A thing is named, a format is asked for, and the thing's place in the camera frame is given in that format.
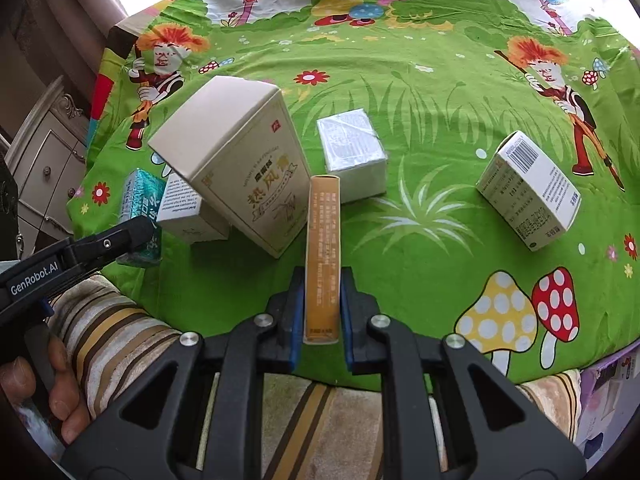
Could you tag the tall beige cardboard box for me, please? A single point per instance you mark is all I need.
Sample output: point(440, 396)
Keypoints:
point(225, 160)

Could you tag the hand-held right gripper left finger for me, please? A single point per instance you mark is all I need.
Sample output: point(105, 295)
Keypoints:
point(298, 320)

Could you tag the small white glossy box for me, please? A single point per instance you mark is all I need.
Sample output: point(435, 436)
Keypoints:
point(355, 170)

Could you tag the small white printed box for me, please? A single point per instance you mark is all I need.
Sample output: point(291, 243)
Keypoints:
point(187, 210)

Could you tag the long yellow box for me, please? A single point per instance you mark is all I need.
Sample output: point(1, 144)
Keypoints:
point(322, 260)

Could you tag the green cartoon printed blanket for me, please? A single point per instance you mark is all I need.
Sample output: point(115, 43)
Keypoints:
point(425, 85)

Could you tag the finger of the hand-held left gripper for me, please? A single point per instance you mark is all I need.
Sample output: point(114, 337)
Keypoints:
point(115, 242)

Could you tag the white barcode medicine box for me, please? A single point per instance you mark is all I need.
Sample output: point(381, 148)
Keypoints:
point(525, 195)

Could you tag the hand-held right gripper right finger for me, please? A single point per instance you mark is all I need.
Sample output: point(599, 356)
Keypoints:
point(346, 320)

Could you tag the person's left hand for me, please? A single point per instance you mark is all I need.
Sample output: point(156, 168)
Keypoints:
point(67, 385)

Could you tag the brown striped plush blanket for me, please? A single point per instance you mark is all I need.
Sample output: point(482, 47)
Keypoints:
point(100, 330)

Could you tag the teal white box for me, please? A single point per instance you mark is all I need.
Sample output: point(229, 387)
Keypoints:
point(137, 195)

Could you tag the purple white cardboard box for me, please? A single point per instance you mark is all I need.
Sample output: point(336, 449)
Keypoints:
point(605, 390)

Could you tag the brown curtain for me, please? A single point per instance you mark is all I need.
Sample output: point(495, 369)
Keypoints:
point(75, 20)

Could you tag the cream carved nightstand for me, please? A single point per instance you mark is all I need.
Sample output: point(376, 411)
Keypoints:
point(50, 160)

